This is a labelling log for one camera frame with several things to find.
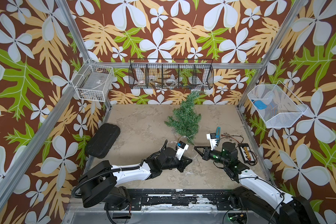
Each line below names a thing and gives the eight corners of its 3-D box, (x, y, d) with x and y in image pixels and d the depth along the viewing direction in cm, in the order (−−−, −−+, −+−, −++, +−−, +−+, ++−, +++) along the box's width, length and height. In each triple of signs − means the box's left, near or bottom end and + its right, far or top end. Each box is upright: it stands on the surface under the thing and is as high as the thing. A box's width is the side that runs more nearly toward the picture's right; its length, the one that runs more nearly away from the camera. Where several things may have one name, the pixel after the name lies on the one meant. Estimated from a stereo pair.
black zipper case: (87, 155, 94) (82, 150, 88) (104, 127, 108) (101, 122, 103) (106, 159, 92) (103, 155, 86) (121, 131, 107) (119, 125, 101)
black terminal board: (244, 163, 90) (246, 161, 89) (238, 144, 99) (239, 143, 97) (254, 163, 91) (255, 161, 89) (246, 144, 99) (248, 143, 97)
